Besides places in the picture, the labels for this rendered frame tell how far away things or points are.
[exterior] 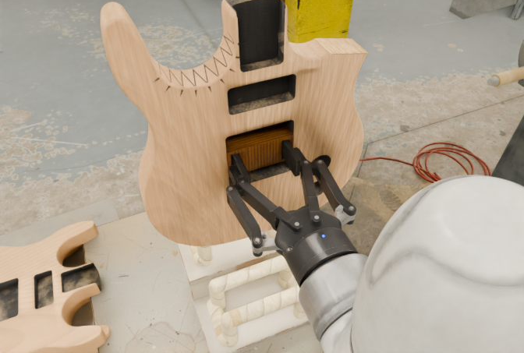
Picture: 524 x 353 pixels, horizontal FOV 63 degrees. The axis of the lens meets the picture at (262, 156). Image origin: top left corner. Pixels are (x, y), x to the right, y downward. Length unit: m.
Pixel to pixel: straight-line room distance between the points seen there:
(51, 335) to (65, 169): 1.92
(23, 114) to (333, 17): 2.34
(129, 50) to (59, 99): 3.06
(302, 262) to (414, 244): 0.23
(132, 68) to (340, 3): 1.56
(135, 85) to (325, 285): 0.29
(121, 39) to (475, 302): 0.38
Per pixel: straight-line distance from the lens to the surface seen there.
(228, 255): 1.02
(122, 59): 0.47
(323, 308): 0.44
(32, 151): 3.12
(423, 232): 0.24
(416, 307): 0.25
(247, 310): 0.92
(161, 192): 0.59
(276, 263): 0.97
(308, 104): 0.58
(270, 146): 0.60
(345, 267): 0.44
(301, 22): 1.90
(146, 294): 1.11
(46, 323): 1.08
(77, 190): 2.73
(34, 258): 1.19
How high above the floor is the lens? 1.87
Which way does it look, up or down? 44 degrees down
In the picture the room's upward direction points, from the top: straight up
